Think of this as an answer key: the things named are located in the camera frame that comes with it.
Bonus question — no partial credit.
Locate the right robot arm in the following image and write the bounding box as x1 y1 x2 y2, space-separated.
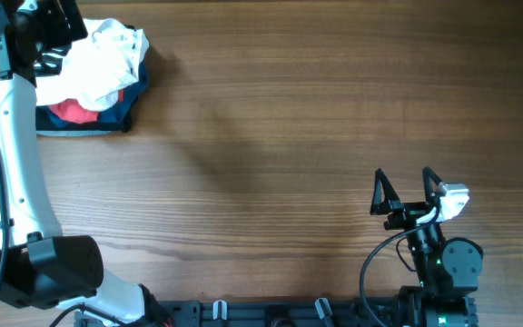
359 167 484 327

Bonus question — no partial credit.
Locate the white t-shirt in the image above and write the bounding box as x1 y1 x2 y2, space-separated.
35 18 150 112

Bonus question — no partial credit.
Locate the blue folded garment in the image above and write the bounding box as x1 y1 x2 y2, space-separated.
35 62 148 134

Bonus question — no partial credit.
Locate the red folded t-shirt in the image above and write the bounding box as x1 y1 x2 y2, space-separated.
46 88 126 125

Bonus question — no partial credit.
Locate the black folded garment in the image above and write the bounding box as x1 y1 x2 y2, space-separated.
35 18 149 136

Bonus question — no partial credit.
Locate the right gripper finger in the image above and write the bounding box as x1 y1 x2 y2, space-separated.
422 166 442 205
370 168 402 215

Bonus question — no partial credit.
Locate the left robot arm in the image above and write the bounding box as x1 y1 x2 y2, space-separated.
0 1 173 326

